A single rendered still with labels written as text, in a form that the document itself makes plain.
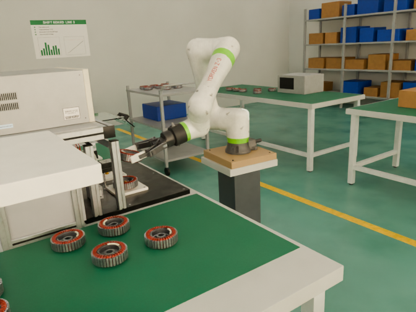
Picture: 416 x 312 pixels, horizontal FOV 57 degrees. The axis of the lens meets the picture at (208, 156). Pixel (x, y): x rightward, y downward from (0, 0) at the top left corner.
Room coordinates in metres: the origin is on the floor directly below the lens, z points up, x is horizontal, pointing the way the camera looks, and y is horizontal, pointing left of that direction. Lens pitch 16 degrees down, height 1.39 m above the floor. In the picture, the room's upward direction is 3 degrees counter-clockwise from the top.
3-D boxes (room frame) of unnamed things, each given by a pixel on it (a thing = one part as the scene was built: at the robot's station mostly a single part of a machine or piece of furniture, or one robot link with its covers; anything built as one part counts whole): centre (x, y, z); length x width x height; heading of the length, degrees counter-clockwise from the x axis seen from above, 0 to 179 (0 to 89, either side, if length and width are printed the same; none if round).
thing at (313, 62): (8.48, -2.58, 0.89); 0.42 x 0.40 x 0.21; 32
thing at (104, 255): (1.07, 0.33, 0.77); 0.11 x 0.11 x 0.04
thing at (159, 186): (1.73, 0.46, 0.76); 0.64 x 0.47 x 0.02; 34
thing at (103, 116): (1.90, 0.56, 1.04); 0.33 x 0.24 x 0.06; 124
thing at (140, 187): (1.64, 0.38, 0.78); 0.15 x 0.15 x 0.01; 34
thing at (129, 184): (1.64, 0.38, 0.80); 0.11 x 0.11 x 0.04
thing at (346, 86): (7.76, -3.05, 0.41); 0.42 x 0.42 x 0.26; 32
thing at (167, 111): (4.54, 0.46, 0.51); 1.01 x 0.60 x 1.01; 34
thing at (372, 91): (7.39, -3.31, 0.36); 0.40 x 0.28 x 0.16; 125
